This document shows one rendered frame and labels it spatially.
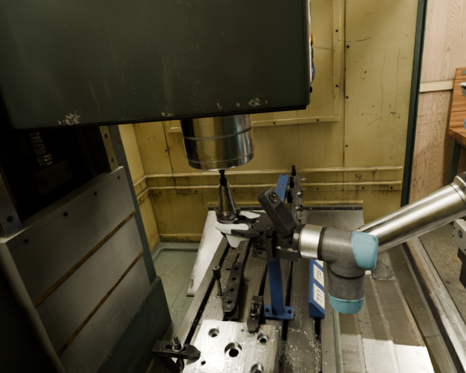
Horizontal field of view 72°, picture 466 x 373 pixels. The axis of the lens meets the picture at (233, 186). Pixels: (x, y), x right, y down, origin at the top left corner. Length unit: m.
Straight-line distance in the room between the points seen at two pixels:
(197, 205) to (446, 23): 2.55
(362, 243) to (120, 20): 0.61
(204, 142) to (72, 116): 0.27
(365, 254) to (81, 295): 0.75
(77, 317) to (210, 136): 0.64
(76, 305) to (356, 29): 1.53
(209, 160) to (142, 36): 0.26
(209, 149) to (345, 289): 0.41
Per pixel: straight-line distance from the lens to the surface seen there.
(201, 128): 0.66
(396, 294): 1.59
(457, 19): 3.49
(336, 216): 1.87
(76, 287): 1.02
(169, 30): 0.61
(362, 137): 1.77
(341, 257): 0.71
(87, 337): 1.11
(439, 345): 1.48
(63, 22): 0.71
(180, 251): 2.15
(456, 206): 0.85
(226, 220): 0.79
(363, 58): 1.71
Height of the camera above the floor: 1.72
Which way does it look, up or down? 22 degrees down
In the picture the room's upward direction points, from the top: 7 degrees counter-clockwise
